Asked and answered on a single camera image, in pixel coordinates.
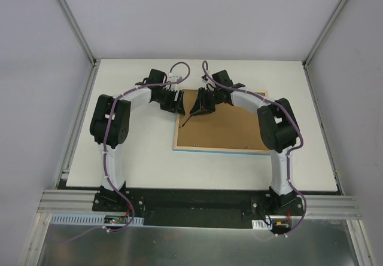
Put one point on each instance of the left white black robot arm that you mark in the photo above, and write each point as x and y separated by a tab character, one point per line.
110	127

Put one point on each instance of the right white cable duct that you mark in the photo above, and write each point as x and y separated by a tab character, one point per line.
262	225

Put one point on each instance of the aluminium corner post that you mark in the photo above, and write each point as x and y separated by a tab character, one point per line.
76	30
334	15

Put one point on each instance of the brown frame backing board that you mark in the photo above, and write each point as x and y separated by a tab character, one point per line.
227	128

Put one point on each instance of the white cable duct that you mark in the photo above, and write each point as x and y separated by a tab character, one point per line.
262	225
89	220

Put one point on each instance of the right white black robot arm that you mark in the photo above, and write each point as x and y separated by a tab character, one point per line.
278	129

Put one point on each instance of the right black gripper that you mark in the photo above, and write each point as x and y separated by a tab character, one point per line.
207	99

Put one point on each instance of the left white cable duct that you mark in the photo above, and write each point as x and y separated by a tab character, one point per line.
89	220

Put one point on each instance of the left aluminium corner post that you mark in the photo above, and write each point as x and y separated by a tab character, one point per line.
76	30

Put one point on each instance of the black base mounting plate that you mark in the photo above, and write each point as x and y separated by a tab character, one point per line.
201	218

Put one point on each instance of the blue picture frame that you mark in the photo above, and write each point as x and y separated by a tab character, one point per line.
221	151

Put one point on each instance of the red handled screwdriver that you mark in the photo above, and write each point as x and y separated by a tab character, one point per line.
184	123

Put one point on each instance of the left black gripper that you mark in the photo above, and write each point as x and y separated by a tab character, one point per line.
171	101

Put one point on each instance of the right aluminium corner post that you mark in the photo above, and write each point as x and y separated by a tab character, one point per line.
334	15

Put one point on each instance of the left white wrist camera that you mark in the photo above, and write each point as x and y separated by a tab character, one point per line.
173	81

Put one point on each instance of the front aluminium rail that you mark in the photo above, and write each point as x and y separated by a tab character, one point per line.
313	206

